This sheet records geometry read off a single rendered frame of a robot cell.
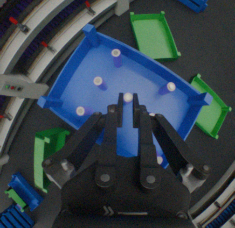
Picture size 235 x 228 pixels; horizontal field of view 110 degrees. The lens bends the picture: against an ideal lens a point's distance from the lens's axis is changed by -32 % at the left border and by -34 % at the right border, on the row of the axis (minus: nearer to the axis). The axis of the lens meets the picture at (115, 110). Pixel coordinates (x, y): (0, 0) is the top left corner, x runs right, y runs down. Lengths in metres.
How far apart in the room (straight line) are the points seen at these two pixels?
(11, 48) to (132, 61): 0.43
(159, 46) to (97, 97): 0.52
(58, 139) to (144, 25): 0.83
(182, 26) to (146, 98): 0.67
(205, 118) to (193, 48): 0.42
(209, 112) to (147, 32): 0.57
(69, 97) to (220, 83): 0.81
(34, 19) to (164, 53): 0.62
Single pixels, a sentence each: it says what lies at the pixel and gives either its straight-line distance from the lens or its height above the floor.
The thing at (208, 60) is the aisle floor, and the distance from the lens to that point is 0.85.
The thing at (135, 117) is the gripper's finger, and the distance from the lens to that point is 0.16.
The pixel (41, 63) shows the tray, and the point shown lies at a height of 0.15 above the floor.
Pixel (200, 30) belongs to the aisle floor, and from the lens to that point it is 0.95.
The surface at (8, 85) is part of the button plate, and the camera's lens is 0.58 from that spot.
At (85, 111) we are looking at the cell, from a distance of 0.23.
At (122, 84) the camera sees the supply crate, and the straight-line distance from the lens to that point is 0.29.
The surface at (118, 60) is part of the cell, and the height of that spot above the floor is 0.37.
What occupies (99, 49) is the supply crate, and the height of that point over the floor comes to 0.32.
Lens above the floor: 0.60
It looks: 85 degrees down
